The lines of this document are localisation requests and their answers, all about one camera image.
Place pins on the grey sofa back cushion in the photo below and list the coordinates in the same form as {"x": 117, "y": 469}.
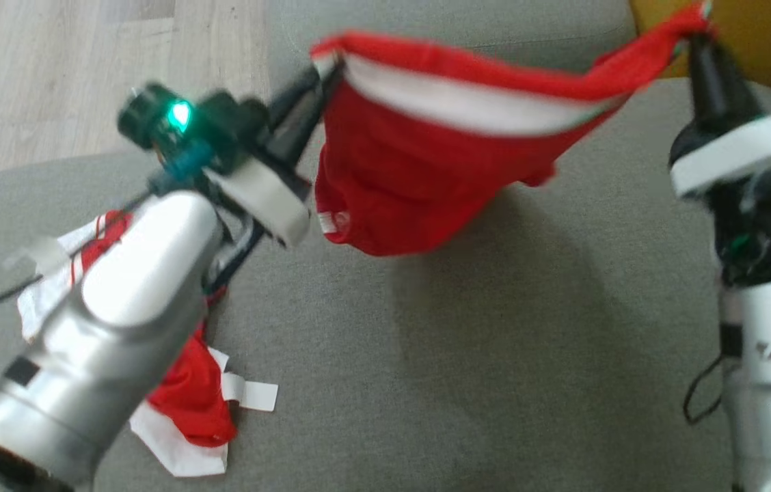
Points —
{"x": 461, "y": 17}

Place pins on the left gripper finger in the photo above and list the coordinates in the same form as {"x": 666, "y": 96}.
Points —
{"x": 303, "y": 130}
{"x": 293, "y": 92}

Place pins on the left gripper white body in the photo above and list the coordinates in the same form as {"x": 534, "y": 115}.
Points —
{"x": 266, "y": 198}

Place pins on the red jersey shirt white sleeves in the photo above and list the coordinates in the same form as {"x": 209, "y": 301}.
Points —
{"x": 187, "y": 396}

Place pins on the mustard yellow cushion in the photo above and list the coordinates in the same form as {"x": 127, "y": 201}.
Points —
{"x": 768, "y": 41}

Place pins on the white tape tag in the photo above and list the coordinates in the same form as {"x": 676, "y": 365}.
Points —
{"x": 40, "y": 254}

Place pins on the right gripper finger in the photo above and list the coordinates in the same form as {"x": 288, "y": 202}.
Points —
{"x": 717, "y": 89}

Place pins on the grey fabric sofa seat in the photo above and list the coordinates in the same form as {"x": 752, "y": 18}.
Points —
{"x": 461, "y": 376}

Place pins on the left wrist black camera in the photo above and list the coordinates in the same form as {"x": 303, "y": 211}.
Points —
{"x": 221, "y": 116}

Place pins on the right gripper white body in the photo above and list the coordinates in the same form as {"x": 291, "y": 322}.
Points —
{"x": 748, "y": 150}

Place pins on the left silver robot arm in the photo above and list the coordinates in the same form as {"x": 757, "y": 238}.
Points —
{"x": 98, "y": 328}

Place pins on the red basketball shorts white stripe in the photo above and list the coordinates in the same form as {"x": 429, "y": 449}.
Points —
{"x": 399, "y": 178}

